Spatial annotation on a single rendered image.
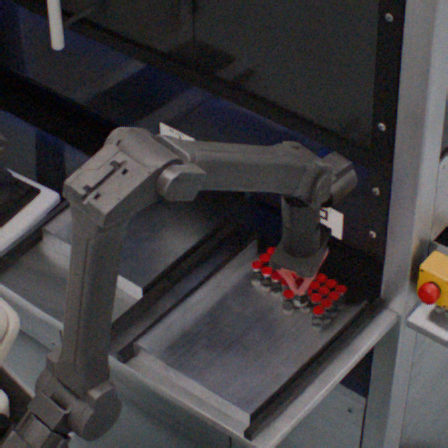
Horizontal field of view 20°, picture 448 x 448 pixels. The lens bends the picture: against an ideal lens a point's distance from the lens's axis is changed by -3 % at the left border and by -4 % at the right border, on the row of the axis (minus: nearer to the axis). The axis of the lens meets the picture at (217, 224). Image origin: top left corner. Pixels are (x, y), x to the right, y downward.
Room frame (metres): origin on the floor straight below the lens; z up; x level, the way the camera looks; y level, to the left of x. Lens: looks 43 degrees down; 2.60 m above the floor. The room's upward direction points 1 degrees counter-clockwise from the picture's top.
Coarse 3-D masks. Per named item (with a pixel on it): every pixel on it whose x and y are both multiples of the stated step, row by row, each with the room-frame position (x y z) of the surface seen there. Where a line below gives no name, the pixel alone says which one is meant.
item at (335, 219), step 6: (330, 210) 1.73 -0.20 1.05; (324, 216) 1.74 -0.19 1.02; (330, 216) 1.73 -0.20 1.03; (336, 216) 1.72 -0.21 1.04; (342, 216) 1.71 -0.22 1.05; (324, 222) 1.74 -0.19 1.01; (330, 222) 1.73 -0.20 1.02; (336, 222) 1.72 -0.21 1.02; (342, 222) 1.71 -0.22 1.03; (336, 228) 1.72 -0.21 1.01; (342, 228) 1.71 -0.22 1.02; (336, 234) 1.72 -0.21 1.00
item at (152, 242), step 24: (216, 192) 1.97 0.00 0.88; (144, 216) 1.90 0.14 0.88; (168, 216) 1.90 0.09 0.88; (192, 216) 1.90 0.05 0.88; (216, 216) 1.90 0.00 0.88; (240, 216) 1.89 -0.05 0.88; (48, 240) 1.83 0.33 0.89; (144, 240) 1.83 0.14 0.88; (168, 240) 1.83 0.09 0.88; (192, 240) 1.83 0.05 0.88; (120, 264) 1.77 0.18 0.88; (144, 264) 1.77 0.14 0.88; (168, 264) 1.74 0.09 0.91; (144, 288) 1.68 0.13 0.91
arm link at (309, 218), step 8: (288, 200) 1.44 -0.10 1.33; (296, 200) 1.43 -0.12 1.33; (288, 208) 1.43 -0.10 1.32; (296, 208) 1.42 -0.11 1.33; (304, 208) 1.42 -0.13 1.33; (312, 208) 1.42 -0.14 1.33; (288, 216) 1.43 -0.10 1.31; (296, 216) 1.42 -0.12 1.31; (304, 216) 1.42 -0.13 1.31; (312, 216) 1.42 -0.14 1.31; (288, 224) 1.43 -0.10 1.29; (296, 224) 1.42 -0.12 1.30; (304, 224) 1.42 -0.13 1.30; (312, 224) 1.42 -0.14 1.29
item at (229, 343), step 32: (256, 256) 1.78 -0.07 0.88; (224, 288) 1.70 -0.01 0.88; (256, 288) 1.70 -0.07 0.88; (192, 320) 1.62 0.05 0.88; (224, 320) 1.62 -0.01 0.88; (256, 320) 1.62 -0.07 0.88; (288, 320) 1.62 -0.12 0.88; (352, 320) 1.59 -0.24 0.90; (160, 352) 1.54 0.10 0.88; (192, 352) 1.54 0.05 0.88; (224, 352) 1.54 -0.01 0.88; (256, 352) 1.54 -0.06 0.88; (288, 352) 1.54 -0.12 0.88; (320, 352) 1.52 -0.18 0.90; (192, 384) 1.45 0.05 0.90; (224, 384) 1.47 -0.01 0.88; (256, 384) 1.46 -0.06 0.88; (288, 384) 1.45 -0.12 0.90; (256, 416) 1.38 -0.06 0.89
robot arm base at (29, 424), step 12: (24, 420) 1.10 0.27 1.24; (36, 420) 1.09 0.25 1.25; (12, 432) 1.08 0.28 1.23; (24, 432) 1.08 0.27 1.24; (36, 432) 1.08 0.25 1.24; (48, 432) 1.07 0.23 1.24; (0, 444) 1.08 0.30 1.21; (12, 444) 1.07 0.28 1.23; (24, 444) 1.06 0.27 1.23; (36, 444) 1.06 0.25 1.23; (48, 444) 1.07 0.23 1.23; (60, 444) 1.07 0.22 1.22
